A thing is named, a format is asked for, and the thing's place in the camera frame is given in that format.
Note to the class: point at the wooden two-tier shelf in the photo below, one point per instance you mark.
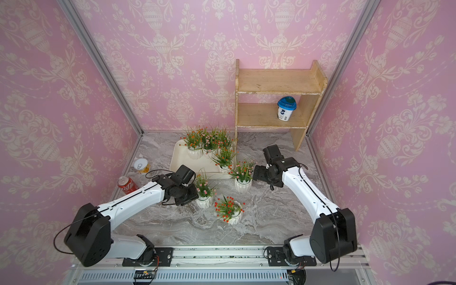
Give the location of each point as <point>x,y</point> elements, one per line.
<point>257,92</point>

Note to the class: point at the blue lidded white cup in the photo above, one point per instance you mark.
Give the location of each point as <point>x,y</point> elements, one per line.
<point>286,106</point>

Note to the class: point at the orange flower pot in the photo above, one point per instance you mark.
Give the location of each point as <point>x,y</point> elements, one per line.
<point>193,142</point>
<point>223,158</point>

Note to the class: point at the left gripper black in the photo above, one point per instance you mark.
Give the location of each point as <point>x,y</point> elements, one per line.
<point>194,196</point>

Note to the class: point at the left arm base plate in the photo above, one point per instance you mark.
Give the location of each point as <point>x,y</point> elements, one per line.
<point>163,258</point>

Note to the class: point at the red flower pot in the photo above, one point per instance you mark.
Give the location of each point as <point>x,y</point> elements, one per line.
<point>229,210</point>

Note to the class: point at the potted plant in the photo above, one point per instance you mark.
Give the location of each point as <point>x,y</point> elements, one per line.
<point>224,139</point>

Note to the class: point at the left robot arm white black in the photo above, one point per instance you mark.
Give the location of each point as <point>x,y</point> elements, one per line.
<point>90,236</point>

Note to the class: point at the white plastic storage box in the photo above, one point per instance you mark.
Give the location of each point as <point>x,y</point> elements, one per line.
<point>199,162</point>

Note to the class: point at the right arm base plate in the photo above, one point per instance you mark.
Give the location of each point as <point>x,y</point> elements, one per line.
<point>277,258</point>

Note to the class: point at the red soda can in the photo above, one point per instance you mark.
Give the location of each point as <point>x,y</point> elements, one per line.
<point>126,185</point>

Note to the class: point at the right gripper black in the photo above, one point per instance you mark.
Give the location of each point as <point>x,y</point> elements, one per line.
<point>262,170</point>

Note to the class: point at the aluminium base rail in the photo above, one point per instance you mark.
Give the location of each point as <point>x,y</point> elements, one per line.
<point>224,265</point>

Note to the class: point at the white round can top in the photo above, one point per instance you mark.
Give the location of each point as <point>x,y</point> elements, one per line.
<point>142,165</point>

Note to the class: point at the pink flower pot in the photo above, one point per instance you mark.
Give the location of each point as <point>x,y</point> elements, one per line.
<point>204,190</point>
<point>242,173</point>
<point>209,139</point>

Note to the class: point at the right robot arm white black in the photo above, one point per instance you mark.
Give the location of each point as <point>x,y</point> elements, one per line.
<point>334,229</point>

